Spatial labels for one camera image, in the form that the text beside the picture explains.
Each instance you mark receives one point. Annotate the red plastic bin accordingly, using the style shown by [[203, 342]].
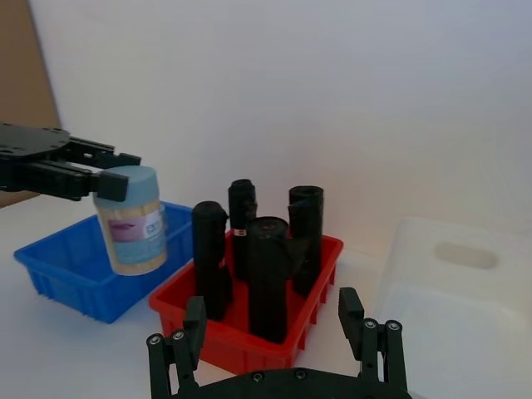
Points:
[[232, 345]]

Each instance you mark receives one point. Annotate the black roll with red band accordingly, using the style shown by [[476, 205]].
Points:
[[242, 224]]

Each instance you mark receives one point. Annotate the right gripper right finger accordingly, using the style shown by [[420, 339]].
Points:
[[352, 320]]

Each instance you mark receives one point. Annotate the brown cardboard panel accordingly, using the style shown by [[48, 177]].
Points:
[[23, 66]]

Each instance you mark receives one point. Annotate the translucent white plastic bin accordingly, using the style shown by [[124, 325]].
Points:
[[457, 299]]

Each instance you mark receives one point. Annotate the black roll with red label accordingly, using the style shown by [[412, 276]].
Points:
[[268, 282]]

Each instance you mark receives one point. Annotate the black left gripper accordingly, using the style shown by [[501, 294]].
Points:
[[29, 141]]

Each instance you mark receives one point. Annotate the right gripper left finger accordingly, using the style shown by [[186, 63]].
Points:
[[191, 341]]

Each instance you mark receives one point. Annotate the toothpick jar with blue lid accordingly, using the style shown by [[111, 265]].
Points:
[[133, 232]]

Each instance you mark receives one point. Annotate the black trash bag roll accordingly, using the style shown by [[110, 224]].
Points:
[[306, 232], [210, 257]]

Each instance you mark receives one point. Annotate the blue plastic bin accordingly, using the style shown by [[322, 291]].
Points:
[[70, 282]]

